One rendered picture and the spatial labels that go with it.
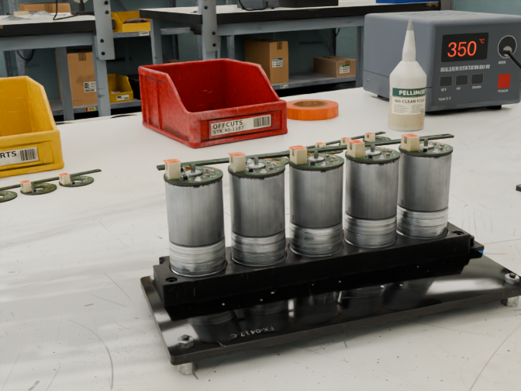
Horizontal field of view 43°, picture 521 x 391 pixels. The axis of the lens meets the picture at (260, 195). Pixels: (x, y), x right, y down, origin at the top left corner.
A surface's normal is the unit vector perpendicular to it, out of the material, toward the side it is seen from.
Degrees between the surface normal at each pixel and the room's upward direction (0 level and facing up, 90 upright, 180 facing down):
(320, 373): 0
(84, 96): 89
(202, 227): 90
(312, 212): 90
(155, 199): 0
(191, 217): 90
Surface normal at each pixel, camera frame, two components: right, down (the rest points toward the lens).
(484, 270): -0.02, -0.95
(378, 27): -0.96, 0.11
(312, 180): -0.23, 0.31
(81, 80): 0.52, 0.25
